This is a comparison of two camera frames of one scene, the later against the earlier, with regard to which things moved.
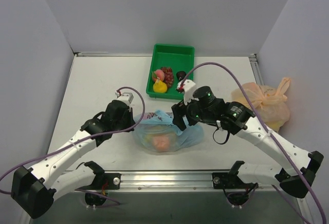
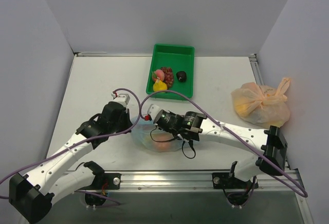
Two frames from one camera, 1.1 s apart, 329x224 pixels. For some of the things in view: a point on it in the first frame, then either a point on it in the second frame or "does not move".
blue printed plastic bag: (155, 131) does not move
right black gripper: (178, 112) to (156, 117)
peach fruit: (160, 74) does not move
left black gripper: (127, 118) does not move
